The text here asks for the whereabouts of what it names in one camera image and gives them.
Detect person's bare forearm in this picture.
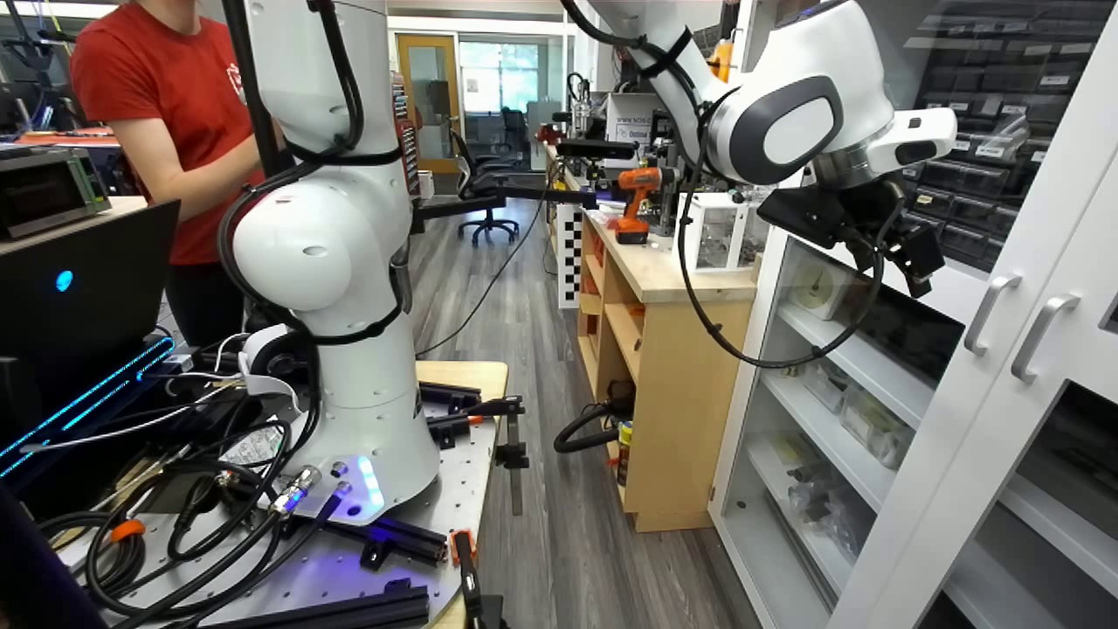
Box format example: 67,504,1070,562
143,134,269,226

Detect yellow framed doorway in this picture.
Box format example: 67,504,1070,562
393,28,466,180

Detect black case with blue edges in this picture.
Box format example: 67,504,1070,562
0,332,181,482

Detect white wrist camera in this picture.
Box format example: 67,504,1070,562
862,106,960,180

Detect thick black hose loop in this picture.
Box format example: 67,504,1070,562
550,399,635,459

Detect dark blurred foreground stand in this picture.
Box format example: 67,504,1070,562
0,484,113,629

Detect black aluminium extrusion bar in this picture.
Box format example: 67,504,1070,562
205,575,438,629

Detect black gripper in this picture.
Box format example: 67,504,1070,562
754,171,949,299

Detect clear plastic bags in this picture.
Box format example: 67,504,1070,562
766,435,881,565
799,356,919,470

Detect silver cable connector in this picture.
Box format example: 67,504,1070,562
269,460,326,518

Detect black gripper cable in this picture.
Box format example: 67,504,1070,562
670,67,911,374

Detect black coiled cable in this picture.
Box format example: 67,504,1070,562
32,459,322,622

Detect black office chair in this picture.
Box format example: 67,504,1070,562
452,128,527,247

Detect black angled bracket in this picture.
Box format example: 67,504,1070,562
358,512,453,575

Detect black laptop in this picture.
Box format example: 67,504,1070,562
0,200,186,393

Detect thin black floor cable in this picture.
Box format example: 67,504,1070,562
417,194,551,360

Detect person in red shirt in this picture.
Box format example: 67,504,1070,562
67,0,273,353

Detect orange tipped black cable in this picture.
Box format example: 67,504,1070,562
93,512,150,552

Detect black items on shelf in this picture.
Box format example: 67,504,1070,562
855,283,973,391

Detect black clamp with red handle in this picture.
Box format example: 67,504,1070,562
447,527,510,629

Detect clear acrylic box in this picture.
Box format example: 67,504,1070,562
676,190,763,280

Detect silver cabinet door handle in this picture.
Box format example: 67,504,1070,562
960,269,1028,356
1006,289,1087,388

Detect orange cordless drill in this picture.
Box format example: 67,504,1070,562
613,163,667,247

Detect white shelf cabinet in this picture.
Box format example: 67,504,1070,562
706,0,1118,629

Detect black white checkerboard panel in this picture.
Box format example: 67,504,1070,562
554,203,588,313

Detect black small parts drawer organizer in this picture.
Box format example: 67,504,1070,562
900,0,1115,280

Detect black cable on robot arm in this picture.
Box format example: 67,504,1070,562
217,0,411,349

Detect black clamp mount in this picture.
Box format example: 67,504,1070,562
417,378,534,518

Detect wooden workbench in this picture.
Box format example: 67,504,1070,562
573,207,763,539

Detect dark electronic instrument box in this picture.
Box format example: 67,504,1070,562
0,148,117,243

